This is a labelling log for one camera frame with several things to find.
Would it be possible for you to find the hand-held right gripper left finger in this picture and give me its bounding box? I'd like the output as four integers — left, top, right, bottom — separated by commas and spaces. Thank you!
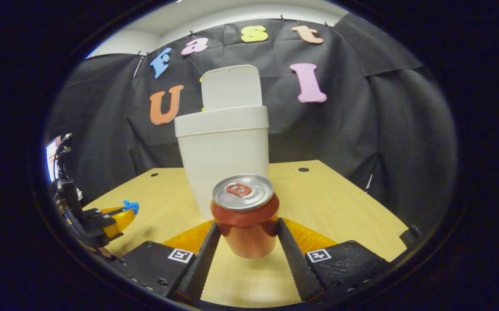
110, 220, 222, 303

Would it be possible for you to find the wooden desktop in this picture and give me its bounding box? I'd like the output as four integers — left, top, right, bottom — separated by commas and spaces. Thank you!
81, 160, 409, 308

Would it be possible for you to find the black backdrop cloth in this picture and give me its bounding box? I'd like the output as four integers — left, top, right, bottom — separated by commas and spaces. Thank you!
45, 13, 458, 229

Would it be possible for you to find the red pop can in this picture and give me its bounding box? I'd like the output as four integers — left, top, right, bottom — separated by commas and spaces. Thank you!
210, 174, 280, 260

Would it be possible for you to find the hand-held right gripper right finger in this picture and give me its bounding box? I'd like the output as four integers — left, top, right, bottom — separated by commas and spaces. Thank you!
277, 217, 391, 302

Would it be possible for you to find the computer monitor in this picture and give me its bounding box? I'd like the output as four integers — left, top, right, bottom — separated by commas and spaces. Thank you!
45, 135, 62, 183

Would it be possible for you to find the black desk edge bracket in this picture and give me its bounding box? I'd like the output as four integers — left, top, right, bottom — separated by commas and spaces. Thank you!
399, 224, 423, 248

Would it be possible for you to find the white desktop garbage bin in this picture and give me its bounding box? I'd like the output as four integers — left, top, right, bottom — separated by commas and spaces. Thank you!
174, 64, 270, 220

